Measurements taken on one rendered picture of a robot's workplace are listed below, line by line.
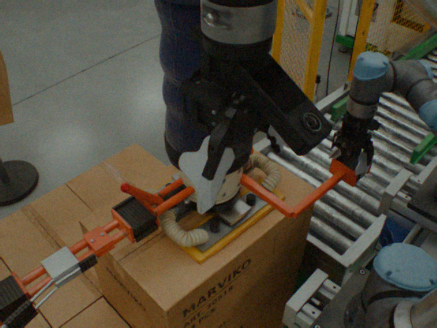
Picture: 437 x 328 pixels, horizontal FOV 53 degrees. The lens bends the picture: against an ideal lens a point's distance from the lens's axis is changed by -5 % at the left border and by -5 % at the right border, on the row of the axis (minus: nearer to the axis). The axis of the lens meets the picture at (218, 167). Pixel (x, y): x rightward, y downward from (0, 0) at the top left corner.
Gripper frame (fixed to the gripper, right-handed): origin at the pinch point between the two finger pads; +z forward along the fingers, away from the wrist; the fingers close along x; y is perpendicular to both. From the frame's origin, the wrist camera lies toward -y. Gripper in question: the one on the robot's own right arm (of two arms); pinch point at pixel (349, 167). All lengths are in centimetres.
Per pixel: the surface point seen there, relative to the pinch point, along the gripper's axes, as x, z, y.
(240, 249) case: -8.6, 13.5, 34.7
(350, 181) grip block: 3.0, 0.9, 3.9
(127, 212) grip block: -28, -1, 55
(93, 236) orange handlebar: -28, -1, 66
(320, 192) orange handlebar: 0.5, -0.9, 15.0
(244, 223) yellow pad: -12.8, 11.3, 28.9
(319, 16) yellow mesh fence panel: -70, 2, -81
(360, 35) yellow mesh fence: -71, 27, -129
